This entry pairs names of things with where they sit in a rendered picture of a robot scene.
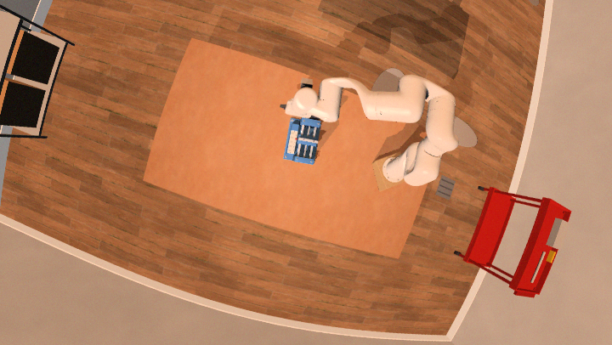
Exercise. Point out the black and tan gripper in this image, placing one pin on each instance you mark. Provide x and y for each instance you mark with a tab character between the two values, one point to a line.
289	111

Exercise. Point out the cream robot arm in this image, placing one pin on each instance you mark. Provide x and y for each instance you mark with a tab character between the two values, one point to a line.
405	105

